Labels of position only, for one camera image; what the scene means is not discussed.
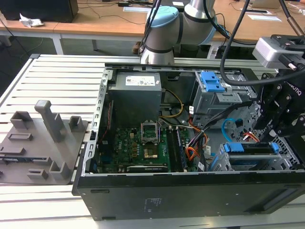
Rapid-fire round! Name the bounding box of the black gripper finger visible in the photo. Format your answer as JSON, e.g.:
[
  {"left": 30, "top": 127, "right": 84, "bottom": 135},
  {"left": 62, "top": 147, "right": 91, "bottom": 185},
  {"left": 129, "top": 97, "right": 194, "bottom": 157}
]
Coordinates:
[
  {"left": 253, "top": 83, "right": 286, "bottom": 141},
  {"left": 274, "top": 112, "right": 305, "bottom": 138}
]

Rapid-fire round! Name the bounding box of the red orange disk wire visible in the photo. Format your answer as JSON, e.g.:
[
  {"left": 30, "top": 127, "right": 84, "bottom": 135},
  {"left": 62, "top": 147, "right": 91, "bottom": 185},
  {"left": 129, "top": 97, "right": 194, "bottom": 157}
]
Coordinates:
[{"left": 242, "top": 132, "right": 261, "bottom": 143}]

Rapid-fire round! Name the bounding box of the hard disk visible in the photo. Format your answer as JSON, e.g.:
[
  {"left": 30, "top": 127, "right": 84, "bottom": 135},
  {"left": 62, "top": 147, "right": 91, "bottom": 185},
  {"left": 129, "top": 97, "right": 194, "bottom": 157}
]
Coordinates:
[{"left": 209, "top": 142, "right": 280, "bottom": 171}]

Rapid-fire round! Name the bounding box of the grey metal disk bay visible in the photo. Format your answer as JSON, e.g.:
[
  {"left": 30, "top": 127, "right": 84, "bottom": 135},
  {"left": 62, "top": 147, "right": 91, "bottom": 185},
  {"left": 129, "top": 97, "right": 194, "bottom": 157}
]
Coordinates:
[{"left": 209, "top": 135, "right": 301, "bottom": 172}]

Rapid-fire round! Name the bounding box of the black RAM slot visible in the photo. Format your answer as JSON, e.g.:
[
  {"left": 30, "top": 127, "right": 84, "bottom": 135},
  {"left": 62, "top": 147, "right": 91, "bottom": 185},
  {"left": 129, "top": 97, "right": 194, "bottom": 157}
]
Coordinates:
[{"left": 166, "top": 127, "right": 179, "bottom": 173}]

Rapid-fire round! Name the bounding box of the grey metal drive cage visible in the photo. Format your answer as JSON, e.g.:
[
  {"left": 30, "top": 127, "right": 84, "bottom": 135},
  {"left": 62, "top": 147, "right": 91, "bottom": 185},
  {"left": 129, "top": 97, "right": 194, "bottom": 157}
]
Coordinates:
[{"left": 191, "top": 71, "right": 259, "bottom": 123}]

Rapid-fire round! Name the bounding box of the blue plastic drive latch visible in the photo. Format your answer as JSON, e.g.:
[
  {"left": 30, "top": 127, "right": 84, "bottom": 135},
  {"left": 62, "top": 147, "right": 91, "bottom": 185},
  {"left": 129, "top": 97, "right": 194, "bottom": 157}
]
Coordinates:
[{"left": 200, "top": 71, "right": 226, "bottom": 93}]

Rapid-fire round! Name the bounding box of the light wooden desk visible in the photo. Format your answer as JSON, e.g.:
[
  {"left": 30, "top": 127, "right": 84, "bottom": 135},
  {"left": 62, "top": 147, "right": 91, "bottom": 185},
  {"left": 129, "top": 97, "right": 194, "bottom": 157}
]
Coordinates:
[
  {"left": 0, "top": 0, "right": 79, "bottom": 55},
  {"left": 53, "top": 0, "right": 189, "bottom": 52},
  {"left": 212, "top": 0, "right": 305, "bottom": 50}
]

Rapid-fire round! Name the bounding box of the white paper sheet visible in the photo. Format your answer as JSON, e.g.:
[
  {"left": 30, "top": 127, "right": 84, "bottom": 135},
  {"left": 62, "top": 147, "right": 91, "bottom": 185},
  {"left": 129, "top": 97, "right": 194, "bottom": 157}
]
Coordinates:
[
  {"left": 247, "top": 14, "right": 282, "bottom": 22},
  {"left": 123, "top": 6, "right": 148, "bottom": 12}
]

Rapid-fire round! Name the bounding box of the RAM stick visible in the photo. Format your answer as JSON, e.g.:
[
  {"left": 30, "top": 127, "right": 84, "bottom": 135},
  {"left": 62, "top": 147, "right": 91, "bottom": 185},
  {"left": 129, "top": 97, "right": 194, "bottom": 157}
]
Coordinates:
[{"left": 175, "top": 128, "right": 188, "bottom": 167}]

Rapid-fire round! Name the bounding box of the white power strip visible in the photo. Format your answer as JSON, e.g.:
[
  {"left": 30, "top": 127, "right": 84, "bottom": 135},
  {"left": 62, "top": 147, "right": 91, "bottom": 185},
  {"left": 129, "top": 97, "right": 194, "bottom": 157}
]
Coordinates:
[{"left": 206, "top": 46, "right": 219, "bottom": 59}]

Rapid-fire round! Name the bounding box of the white sheet with black strip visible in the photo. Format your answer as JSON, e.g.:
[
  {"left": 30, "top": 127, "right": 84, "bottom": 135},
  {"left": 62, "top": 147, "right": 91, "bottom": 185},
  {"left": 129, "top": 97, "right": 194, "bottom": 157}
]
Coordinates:
[{"left": 240, "top": 8, "right": 269, "bottom": 14}]

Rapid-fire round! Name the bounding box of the silver laptop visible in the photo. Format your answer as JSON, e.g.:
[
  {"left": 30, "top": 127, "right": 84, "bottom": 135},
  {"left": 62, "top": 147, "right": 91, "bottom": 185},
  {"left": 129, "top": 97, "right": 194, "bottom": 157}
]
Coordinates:
[{"left": 251, "top": 0, "right": 281, "bottom": 9}]

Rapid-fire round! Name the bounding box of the metal socket cover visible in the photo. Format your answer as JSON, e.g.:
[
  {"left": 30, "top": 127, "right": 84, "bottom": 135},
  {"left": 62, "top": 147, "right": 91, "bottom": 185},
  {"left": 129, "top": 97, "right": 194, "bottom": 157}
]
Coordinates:
[{"left": 140, "top": 121, "right": 160, "bottom": 145}]

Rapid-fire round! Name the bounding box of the black PC case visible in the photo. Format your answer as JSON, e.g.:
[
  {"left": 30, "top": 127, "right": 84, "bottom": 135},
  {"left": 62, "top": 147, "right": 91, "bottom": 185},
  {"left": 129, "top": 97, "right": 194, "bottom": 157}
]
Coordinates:
[{"left": 71, "top": 62, "right": 305, "bottom": 221}]

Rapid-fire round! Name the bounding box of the black expansion card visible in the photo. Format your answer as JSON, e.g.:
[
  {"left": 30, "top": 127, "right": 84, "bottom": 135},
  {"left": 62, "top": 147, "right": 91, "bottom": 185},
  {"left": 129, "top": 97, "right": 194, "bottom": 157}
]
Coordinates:
[{"left": 125, "top": 165, "right": 170, "bottom": 173}]

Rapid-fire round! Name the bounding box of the grey power supply unit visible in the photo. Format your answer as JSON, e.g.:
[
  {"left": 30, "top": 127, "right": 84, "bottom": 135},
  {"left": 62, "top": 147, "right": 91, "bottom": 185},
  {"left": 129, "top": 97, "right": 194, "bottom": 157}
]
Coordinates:
[{"left": 106, "top": 72, "right": 165, "bottom": 124}]

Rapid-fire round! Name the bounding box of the green motherboard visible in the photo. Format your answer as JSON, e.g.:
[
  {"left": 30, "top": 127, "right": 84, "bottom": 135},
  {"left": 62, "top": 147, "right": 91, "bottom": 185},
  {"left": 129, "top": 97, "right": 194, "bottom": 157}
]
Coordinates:
[{"left": 99, "top": 126, "right": 203, "bottom": 174}]

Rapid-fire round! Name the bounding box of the grey plastic parts rack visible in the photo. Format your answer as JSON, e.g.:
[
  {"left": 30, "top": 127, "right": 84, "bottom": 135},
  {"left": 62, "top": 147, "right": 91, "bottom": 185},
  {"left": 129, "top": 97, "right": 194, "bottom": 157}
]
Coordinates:
[{"left": 0, "top": 100, "right": 89, "bottom": 186}]

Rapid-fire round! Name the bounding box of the black box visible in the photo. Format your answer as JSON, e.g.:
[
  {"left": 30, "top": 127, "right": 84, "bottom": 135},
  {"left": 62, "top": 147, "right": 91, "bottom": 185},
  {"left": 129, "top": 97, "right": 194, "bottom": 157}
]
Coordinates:
[{"left": 0, "top": 0, "right": 79, "bottom": 24}]

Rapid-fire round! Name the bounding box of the crumpled white paper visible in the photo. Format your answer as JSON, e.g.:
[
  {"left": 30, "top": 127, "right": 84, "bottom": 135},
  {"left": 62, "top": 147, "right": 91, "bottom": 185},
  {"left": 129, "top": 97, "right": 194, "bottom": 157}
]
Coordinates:
[{"left": 19, "top": 13, "right": 45, "bottom": 29}]

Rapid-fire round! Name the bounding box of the blue disk wire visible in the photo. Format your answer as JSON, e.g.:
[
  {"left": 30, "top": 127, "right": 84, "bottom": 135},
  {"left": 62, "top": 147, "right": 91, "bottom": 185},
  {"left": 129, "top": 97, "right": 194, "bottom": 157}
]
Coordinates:
[{"left": 221, "top": 118, "right": 243, "bottom": 144}]

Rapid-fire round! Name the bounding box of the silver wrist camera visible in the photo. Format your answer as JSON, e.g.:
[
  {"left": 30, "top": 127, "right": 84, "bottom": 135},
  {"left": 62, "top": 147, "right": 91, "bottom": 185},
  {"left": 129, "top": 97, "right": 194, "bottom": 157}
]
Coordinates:
[{"left": 252, "top": 37, "right": 305, "bottom": 70}]

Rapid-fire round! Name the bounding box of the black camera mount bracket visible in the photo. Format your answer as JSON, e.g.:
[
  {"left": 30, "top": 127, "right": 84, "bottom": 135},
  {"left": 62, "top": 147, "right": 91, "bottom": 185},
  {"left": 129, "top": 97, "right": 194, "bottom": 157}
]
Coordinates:
[{"left": 270, "top": 34, "right": 305, "bottom": 51}]

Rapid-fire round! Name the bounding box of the black cable with grey plug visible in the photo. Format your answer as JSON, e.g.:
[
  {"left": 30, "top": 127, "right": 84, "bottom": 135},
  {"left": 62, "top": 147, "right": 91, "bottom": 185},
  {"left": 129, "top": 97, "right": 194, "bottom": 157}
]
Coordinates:
[{"left": 278, "top": 0, "right": 305, "bottom": 36}]

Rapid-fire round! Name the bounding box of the thick black camera cable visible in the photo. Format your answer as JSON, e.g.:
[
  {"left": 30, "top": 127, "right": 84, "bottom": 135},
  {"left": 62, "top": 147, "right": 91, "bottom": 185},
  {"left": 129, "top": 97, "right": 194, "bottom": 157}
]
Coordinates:
[{"left": 219, "top": 0, "right": 286, "bottom": 87}]

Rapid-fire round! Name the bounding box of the orange wire bundle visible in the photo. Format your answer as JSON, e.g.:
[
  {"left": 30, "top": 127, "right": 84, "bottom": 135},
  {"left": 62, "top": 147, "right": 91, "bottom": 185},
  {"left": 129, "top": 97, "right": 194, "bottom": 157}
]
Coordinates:
[{"left": 185, "top": 132, "right": 209, "bottom": 163}]

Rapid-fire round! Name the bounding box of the blue network cable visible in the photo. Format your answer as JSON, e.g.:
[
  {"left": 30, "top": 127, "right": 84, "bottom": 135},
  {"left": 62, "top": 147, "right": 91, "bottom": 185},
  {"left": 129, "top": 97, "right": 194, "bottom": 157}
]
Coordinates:
[{"left": 215, "top": 20, "right": 234, "bottom": 59}]

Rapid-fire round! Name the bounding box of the yellow black wire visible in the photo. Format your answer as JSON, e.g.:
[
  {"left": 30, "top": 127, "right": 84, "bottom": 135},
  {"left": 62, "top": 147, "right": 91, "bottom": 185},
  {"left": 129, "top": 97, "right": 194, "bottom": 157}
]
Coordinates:
[{"left": 159, "top": 89, "right": 184, "bottom": 119}]

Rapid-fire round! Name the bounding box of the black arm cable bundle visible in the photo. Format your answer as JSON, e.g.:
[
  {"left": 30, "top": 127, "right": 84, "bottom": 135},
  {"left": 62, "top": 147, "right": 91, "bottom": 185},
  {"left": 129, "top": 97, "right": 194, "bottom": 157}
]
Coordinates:
[{"left": 140, "top": 0, "right": 163, "bottom": 54}]

